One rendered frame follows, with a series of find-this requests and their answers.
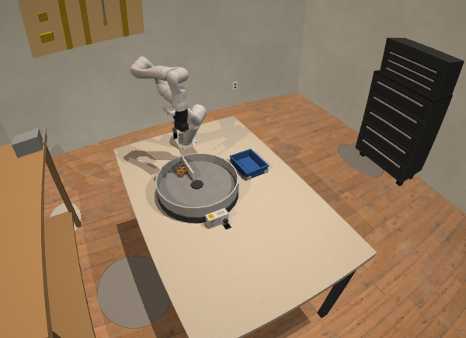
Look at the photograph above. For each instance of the blue crate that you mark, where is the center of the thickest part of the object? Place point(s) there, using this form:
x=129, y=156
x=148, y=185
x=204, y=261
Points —
x=249, y=164

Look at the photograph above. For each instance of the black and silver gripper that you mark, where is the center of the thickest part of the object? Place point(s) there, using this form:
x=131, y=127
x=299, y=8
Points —
x=179, y=111

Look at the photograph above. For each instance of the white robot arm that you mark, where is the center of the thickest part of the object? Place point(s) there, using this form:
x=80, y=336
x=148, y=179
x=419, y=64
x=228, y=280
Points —
x=143, y=68

